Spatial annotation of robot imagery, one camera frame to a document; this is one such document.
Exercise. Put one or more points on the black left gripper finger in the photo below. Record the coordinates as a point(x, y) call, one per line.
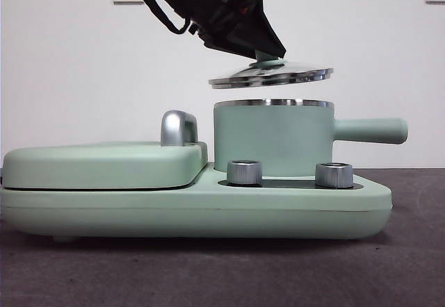
point(229, 46)
point(260, 32)

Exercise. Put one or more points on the glass lid with mint knob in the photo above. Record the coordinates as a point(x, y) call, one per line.
point(271, 76)

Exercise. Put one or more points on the mint green small steamer pot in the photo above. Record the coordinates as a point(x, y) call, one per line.
point(271, 137)

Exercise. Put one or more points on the silver black control knob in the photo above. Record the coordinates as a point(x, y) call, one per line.
point(333, 175)
point(244, 173)

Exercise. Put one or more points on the mint green cooker base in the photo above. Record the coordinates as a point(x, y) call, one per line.
point(174, 213)

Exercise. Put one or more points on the mint green hinged cooker cover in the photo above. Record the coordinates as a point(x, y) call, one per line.
point(97, 168)

